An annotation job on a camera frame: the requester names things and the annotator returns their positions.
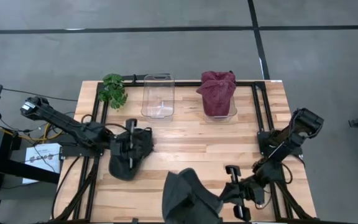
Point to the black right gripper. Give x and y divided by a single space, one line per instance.
244 193

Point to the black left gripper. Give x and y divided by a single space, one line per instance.
121 147

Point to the black cap with white label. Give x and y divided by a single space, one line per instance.
121 169

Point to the dark grey baseball cap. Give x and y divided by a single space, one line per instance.
185 199

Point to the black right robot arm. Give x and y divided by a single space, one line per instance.
283 147

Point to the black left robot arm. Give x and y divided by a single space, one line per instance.
70 124

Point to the clear plastic bin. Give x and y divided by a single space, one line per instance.
219 119
158 93

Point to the green leafy plant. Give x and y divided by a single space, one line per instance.
113 91

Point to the black table clamp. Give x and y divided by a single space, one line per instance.
135 221

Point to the white printed paper sheet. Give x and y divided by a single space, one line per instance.
51 149

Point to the black stand bar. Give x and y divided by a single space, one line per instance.
11 168

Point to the black aluminium table frame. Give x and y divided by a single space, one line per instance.
186 83

